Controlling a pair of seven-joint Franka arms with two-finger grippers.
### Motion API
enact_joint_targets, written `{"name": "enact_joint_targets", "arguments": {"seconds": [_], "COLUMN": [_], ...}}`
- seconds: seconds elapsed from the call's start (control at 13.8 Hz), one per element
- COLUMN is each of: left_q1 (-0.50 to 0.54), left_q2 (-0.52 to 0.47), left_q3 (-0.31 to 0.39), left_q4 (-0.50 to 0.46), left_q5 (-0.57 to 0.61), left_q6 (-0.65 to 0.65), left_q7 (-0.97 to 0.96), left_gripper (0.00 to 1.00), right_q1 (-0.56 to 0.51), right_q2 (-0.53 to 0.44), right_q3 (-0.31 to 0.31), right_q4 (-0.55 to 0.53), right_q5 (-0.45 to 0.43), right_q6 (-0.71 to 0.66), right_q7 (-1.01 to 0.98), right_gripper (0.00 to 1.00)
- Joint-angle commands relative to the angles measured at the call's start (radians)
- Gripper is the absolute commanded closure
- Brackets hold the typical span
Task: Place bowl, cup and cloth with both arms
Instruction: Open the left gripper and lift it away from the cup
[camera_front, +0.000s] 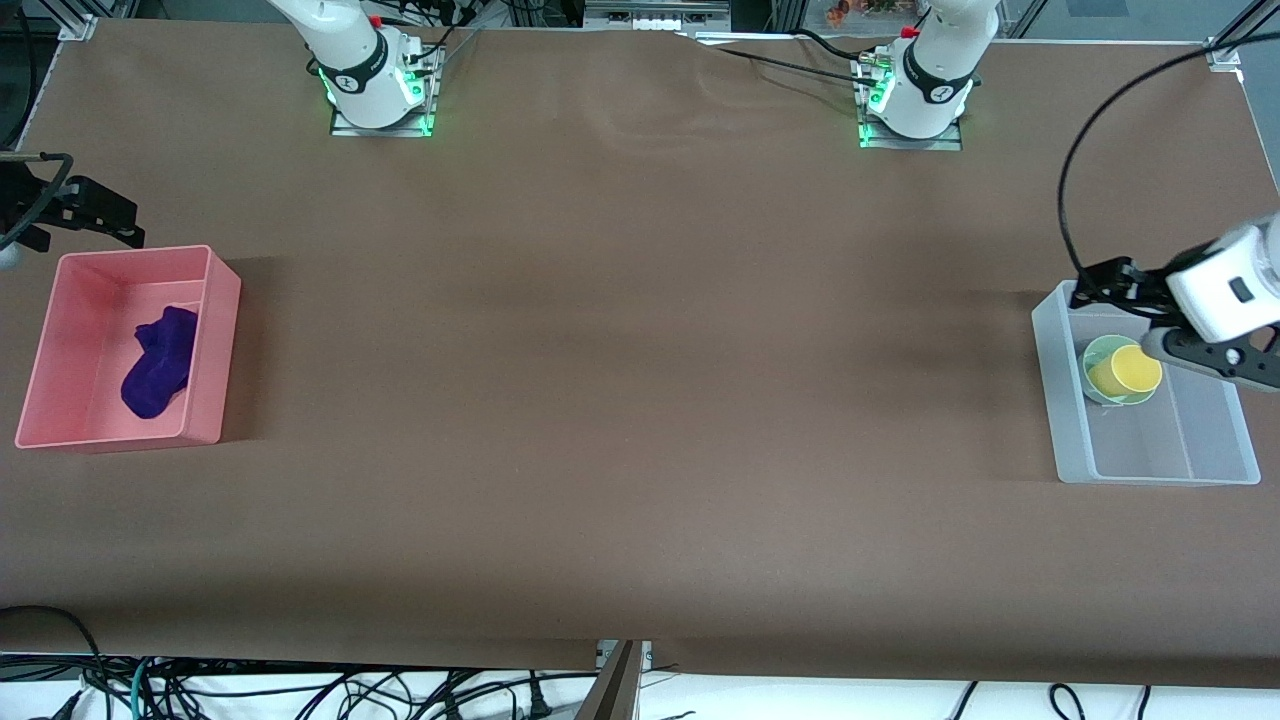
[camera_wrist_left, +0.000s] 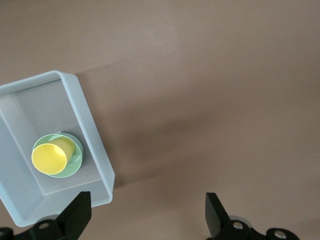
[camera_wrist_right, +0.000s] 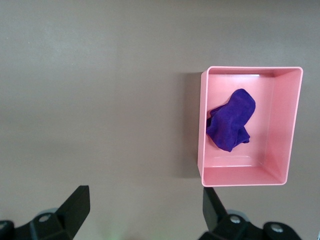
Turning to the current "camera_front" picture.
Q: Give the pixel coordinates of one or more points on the green bowl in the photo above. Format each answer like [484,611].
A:
[1102,347]

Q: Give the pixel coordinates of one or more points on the orange background items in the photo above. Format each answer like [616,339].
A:
[870,10]

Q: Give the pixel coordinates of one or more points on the pink plastic bin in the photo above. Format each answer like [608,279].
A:
[90,330]

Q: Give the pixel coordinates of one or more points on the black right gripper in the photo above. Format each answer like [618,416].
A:
[30,203]

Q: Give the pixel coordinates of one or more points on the clear plastic bin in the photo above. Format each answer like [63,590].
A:
[1140,455]

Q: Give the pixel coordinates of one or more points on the purple cloth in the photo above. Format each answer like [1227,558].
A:
[160,370]

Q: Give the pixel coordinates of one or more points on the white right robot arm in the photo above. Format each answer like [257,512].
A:
[350,60]

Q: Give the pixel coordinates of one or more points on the yellow cup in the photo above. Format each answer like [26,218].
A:
[1135,370]

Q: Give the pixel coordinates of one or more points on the white power strip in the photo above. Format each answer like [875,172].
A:
[650,18]

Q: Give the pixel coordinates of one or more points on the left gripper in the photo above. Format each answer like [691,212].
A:
[1143,287]

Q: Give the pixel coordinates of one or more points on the aluminium frame corner bracket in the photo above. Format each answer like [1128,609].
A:
[78,22]
[1225,52]

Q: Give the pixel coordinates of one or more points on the brown table cover sheet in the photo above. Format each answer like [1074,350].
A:
[640,400]

